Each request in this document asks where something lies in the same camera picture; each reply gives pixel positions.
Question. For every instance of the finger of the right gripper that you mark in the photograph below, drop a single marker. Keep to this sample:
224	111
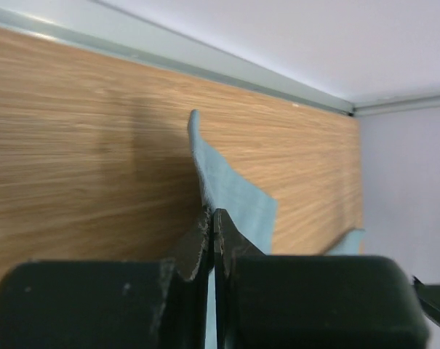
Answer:
429	298

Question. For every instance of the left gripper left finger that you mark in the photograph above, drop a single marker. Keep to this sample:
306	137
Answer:
184	319

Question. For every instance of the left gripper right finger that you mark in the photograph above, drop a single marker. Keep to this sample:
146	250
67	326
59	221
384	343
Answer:
229	244

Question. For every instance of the grey-blue t shirt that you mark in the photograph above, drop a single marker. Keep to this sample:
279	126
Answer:
252	210

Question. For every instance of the right aluminium frame post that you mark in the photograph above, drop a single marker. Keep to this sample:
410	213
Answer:
394	106

